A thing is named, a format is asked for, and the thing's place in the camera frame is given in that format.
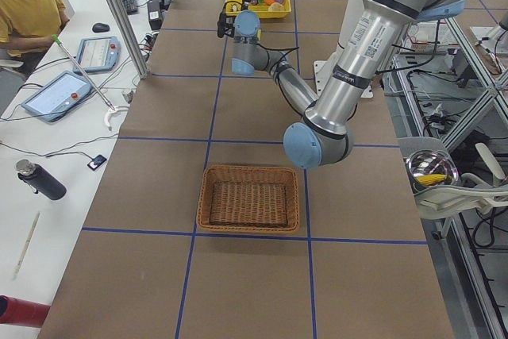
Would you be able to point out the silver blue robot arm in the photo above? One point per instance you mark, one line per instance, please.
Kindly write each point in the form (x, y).
(322, 135)

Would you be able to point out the yellow plastic basket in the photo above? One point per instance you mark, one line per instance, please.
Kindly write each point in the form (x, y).
(261, 9)

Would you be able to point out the brown wicker basket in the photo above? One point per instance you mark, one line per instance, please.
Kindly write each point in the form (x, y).
(249, 199)

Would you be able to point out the toy croissant bread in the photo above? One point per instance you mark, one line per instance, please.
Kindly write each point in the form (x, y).
(276, 7)

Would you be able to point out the black computer mouse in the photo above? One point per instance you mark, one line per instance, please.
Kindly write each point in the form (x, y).
(100, 28)

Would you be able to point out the blue teach pendant far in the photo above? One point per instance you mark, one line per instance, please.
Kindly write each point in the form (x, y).
(98, 54)

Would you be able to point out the blue teach pendant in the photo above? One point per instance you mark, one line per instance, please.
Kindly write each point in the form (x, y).
(98, 54)
(54, 100)

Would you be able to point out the reacher grabber stick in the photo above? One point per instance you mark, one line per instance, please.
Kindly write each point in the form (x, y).
(111, 108)

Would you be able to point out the person in yellow shirt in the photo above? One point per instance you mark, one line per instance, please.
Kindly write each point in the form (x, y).
(27, 28)

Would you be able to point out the small black phone device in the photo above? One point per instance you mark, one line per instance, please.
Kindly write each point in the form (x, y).
(96, 162)

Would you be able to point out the blue teach pendant near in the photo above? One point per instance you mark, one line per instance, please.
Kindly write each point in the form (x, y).
(54, 100)

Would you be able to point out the pot with corn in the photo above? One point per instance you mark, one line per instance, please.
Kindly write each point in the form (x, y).
(430, 168)

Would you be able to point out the black water bottle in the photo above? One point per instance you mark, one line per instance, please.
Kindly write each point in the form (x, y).
(40, 180)

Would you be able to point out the red cylinder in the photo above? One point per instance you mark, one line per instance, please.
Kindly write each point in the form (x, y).
(20, 312)

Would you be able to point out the aluminium frame post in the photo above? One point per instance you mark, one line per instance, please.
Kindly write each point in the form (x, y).
(129, 38)

